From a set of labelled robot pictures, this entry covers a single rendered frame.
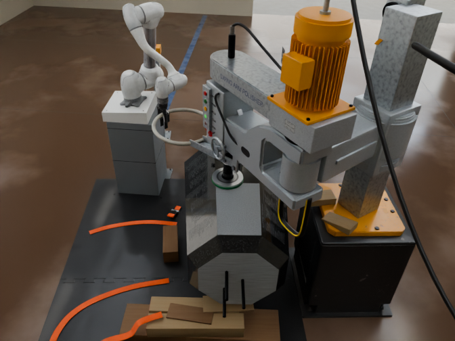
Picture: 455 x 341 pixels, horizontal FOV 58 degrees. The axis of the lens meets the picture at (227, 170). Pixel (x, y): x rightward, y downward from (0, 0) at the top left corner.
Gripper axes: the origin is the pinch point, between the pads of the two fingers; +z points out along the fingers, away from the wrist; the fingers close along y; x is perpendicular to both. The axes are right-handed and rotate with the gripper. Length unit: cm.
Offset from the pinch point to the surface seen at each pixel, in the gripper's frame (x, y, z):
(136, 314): -100, 84, 70
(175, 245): -42, 58, 69
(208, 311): -70, 123, 57
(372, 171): 15, 167, -43
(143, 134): -6.7, -19.8, 18.4
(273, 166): -31, 130, -50
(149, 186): -8, -17, 75
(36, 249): -117, -29, 86
